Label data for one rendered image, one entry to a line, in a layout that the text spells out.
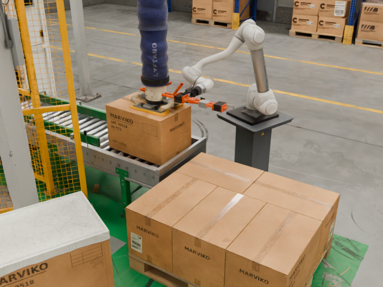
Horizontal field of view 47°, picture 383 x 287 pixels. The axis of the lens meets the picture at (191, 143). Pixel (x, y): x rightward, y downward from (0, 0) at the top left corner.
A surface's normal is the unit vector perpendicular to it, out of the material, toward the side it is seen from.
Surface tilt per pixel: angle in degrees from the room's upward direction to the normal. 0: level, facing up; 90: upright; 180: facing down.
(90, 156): 90
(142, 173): 90
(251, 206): 0
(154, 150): 90
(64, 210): 0
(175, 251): 90
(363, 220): 0
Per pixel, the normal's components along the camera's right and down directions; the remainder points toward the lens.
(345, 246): 0.00, -0.90
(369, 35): -0.56, 0.37
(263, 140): 0.60, 0.36
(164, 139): 0.81, 0.26
